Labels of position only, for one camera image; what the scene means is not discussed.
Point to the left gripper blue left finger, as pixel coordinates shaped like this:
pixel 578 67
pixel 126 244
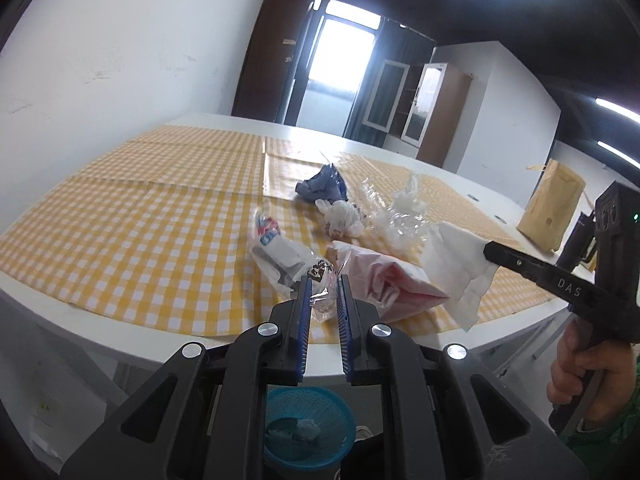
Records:
pixel 302 324

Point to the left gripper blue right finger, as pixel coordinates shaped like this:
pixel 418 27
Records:
pixel 343 301

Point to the colourful printed snack wrapper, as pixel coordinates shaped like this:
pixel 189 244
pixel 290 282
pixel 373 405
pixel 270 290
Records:
pixel 284 262

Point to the white tissue paper napkin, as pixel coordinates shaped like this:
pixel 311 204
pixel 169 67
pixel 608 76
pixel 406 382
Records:
pixel 454 260

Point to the blue plastic trash basket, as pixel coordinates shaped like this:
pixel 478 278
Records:
pixel 327 410

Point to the crumpled trash in basket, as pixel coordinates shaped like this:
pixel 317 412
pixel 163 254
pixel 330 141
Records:
pixel 292 428

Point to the pink white paper bag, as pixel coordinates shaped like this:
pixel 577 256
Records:
pixel 396 288

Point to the white knotted printed bag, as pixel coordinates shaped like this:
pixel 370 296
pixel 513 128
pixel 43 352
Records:
pixel 341 219

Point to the black cylinder pen holder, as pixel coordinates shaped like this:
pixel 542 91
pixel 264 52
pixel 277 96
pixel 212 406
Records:
pixel 579 246

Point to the clear crumpled plastic bag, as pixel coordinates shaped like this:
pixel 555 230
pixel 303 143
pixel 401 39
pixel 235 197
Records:
pixel 400 223

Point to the crumpled blue plastic bag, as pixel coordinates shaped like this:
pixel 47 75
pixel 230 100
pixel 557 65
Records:
pixel 327 184

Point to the white table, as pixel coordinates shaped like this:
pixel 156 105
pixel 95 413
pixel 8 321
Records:
pixel 511 305

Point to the green sleeve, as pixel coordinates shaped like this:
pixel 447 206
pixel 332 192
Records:
pixel 612 451

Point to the yellow checkered tablecloth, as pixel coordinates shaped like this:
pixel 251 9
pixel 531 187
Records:
pixel 155 233

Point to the white framed glass cabinet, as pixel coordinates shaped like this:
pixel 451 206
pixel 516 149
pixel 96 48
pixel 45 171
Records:
pixel 417 108

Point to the brown wooden cabinet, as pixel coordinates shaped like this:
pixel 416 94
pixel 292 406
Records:
pixel 272 55

